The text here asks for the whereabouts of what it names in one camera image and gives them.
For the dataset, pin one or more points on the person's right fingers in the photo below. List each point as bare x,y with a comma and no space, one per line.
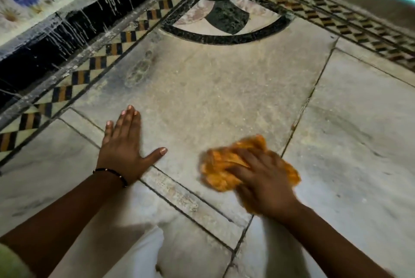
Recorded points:
251,165

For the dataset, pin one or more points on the light green sleeve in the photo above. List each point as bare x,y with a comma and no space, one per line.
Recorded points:
11,263

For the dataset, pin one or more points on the person's left forearm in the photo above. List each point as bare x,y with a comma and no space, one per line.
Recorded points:
61,222

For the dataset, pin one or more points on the person's left little finger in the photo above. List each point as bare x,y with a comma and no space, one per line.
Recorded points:
107,132

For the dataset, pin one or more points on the orange cleaning cloth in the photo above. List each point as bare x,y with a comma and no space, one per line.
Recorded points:
220,165

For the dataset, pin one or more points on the person's left middle finger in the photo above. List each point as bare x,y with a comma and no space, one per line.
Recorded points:
128,122

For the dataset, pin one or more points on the white trousers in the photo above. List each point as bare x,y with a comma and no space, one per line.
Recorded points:
129,248

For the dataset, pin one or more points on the person's left hand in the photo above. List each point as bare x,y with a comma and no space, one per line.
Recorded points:
121,154

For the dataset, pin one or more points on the person's left thumb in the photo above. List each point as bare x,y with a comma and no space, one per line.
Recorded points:
155,155

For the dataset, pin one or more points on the person's right forearm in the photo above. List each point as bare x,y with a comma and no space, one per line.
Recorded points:
330,245

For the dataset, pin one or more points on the person's right hand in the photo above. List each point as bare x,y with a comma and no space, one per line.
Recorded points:
269,187

